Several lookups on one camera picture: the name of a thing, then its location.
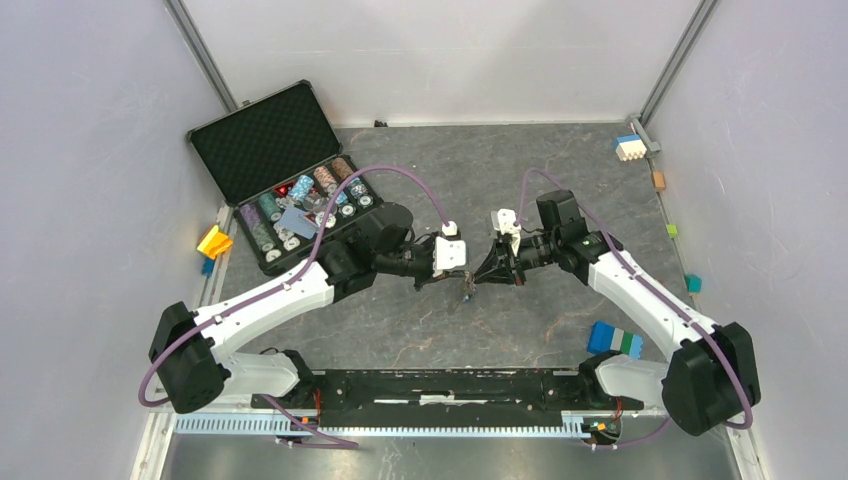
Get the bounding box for blue white toy brick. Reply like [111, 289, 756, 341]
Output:
[615, 134, 648, 162]

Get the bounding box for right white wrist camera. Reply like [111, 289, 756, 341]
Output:
[490, 208, 521, 239]

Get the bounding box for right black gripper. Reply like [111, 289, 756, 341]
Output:
[472, 231, 560, 286]

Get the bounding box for orange small block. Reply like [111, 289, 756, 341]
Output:
[652, 171, 666, 192]

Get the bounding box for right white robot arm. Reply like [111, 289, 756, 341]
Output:
[473, 190, 761, 436]

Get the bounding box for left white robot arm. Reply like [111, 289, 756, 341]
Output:
[138, 203, 468, 414]

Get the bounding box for blue green brick stack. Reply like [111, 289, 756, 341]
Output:
[586, 321, 644, 359]

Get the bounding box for purple cable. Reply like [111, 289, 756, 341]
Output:
[137, 164, 458, 449]
[517, 167, 755, 450]

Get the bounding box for small blue block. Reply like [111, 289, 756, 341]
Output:
[201, 258, 216, 277]

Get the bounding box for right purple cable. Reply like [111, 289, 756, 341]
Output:
[517, 167, 755, 450]

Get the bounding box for black poker chip case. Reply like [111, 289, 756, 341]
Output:
[187, 80, 357, 276]

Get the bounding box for teal small block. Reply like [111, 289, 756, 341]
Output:
[684, 273, 703, 294]

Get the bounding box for grey slotted cable duct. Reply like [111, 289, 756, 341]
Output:
[174, 411, 590, 440]

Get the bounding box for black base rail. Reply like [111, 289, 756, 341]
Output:
[277, 368, 644, 428]

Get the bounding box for yellow orange toy block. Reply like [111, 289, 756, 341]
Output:
[196, 224, 233, 260]

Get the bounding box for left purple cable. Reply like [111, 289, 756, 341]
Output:
[137, 164, 458, 449]

